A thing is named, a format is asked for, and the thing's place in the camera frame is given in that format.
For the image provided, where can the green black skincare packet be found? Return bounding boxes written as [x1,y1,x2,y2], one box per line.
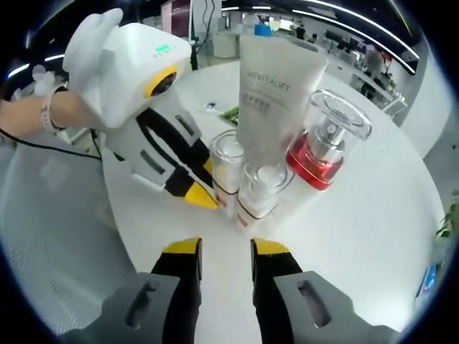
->
[220,106,242,125]

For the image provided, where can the blue packet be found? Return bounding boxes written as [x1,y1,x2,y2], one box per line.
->
[415,262,441,299]

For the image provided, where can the small white skincare bottle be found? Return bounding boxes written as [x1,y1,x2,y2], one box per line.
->
[235,162,294,231]
[208,129,247,216]

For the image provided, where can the long ceiling light strip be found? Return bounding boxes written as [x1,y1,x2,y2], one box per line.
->
[300,9,421,59]

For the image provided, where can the red-collared skincare pump bottle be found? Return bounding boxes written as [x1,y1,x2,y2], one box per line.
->
[285,89,373,191]

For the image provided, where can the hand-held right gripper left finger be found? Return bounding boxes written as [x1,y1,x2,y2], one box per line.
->
[67,236,204,344]

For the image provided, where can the person's left hand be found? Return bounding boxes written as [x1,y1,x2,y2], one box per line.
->
[52,90,97,130]

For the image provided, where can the person's grey shirt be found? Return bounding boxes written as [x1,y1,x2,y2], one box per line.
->
[0,143,134,323]

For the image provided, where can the white wristwatch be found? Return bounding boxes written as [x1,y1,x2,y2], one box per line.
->
[40,84,70,133]

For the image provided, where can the computer monitor maroon screen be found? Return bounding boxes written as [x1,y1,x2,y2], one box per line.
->
[161,0,193,37]

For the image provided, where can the white skincare tube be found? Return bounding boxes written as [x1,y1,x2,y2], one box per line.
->
[237,34,329,156]

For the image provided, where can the black cable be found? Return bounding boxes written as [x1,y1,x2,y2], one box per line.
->
[0,128,104,161]

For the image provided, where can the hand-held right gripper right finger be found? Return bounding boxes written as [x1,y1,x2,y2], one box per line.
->
[250,238,392,344]

